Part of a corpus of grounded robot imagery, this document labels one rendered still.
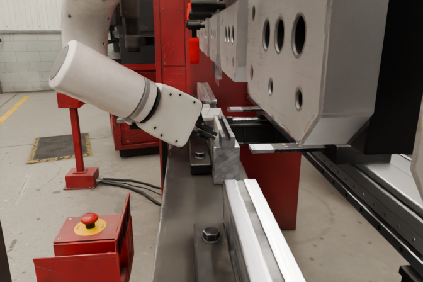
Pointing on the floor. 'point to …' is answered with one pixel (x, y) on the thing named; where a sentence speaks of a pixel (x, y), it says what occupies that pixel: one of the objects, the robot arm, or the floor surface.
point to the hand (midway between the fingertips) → (206, 131)
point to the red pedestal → (80, 182)
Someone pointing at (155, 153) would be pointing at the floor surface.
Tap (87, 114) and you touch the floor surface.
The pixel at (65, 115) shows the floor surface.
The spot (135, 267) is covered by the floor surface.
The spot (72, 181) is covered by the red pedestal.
